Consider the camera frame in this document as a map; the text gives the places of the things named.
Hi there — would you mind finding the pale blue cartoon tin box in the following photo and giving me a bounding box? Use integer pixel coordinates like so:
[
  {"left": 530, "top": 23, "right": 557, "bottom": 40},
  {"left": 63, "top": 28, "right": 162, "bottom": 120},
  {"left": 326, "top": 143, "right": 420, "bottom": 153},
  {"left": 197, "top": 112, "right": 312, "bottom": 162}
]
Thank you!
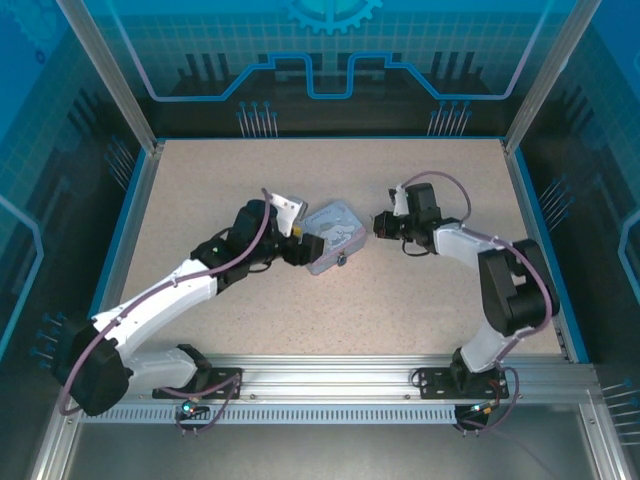
[{"left": 299, "top": 199, "right": 370, "bottom": 277}]

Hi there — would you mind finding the blue table edge strip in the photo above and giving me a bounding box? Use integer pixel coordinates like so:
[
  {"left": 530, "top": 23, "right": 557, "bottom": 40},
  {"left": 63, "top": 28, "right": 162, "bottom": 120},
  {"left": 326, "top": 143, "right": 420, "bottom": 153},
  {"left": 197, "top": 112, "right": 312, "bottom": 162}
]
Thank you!
[
  {"left": 73, "top": 147, "right": 151, "bottom": 326},
  {"left": 514, "top": 147, "right": 591, "bottom": 364}
]

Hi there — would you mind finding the grey sheet metal panel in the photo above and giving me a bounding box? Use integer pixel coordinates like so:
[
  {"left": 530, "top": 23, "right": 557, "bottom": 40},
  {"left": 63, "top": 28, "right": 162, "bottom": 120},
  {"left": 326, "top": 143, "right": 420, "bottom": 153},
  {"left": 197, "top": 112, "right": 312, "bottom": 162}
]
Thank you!
[{"left": 62, "top": 419, "right": 601, "bottom": 480}]

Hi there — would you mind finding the long aluminium base rail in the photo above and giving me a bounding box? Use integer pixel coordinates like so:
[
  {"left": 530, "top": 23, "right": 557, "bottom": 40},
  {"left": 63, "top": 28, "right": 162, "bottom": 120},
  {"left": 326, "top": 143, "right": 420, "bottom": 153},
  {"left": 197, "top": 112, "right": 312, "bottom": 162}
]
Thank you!
[{"left": 67, "top": 353, "right": 601, "bottom": 402}]

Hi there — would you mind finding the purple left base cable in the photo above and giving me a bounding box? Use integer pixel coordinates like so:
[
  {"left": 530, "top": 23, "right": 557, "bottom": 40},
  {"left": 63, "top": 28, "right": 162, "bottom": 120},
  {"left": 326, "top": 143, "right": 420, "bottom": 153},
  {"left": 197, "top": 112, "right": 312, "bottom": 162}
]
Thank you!
[{"left": 172, "top": 372, "right": 247, "bottom": 437}]

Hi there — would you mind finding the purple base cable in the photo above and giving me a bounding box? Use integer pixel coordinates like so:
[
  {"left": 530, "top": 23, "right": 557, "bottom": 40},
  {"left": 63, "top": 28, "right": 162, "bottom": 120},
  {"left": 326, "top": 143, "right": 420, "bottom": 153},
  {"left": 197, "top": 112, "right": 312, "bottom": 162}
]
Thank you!
[
  {"left": 452, "top": 363, "right": 521, "bottom": 437},
  {"left": 172, "top": 372, "right": 247, "bottom": 437}
]

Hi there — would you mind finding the slotted grey cable duct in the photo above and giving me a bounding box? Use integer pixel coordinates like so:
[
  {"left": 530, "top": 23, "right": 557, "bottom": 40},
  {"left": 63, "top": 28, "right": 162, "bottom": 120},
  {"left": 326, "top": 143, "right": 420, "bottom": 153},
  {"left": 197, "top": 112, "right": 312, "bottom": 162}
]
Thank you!
[{"left": 79, "top": 405, "right": 461, "bottom": 426}]

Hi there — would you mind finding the aluminium frame post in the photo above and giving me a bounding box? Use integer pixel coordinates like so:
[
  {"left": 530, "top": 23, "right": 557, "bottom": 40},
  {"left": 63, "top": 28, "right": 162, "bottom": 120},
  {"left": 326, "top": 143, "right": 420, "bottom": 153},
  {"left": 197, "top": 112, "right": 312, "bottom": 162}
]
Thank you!
[
  {"left": 502, "top": 0, "right": 604, "bottom": 154},
  {"left": 54, "top": 0, "right": 166, "bottom": 152}
]

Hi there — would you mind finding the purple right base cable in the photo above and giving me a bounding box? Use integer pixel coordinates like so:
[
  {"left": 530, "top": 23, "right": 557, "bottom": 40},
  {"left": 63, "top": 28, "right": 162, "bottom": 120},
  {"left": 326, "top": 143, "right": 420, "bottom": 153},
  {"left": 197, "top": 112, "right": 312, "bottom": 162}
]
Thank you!
[{"left": 452, "top": 363, "right": 521, "bottom": 437}]

